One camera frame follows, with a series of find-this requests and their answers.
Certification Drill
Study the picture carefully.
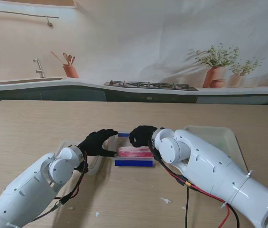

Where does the stack of raw bacon slices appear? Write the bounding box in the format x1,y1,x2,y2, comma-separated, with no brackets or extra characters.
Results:
117,146,154,158

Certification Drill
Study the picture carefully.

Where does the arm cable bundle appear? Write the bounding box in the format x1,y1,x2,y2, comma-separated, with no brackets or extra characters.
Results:
31,152,89,221
148,140,240,228

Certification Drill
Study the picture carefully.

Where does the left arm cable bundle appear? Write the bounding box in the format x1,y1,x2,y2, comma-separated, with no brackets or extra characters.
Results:
31,152,89,221

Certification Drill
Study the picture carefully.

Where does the cream plastic tray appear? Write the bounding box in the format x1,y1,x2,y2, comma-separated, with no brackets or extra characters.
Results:
183,125,249,173

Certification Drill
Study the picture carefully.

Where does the clear lid with blue label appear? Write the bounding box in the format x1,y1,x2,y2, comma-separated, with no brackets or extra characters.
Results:
57,140,104,176

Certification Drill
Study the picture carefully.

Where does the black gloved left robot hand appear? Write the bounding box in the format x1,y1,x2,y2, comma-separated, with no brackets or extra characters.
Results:
78,129,120,158

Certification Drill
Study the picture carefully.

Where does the clear container with blue clips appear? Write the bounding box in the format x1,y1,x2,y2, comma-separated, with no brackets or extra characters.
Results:
107,130,159,168

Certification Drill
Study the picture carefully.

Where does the kitchen print backdrop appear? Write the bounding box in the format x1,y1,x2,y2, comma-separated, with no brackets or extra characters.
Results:
0,0,268,105

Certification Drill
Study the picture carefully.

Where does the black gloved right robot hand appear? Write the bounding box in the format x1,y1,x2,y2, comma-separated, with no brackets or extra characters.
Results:
129,125,159,148

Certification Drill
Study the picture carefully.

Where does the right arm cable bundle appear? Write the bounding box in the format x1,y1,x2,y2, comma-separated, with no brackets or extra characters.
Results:
148,140,240,228

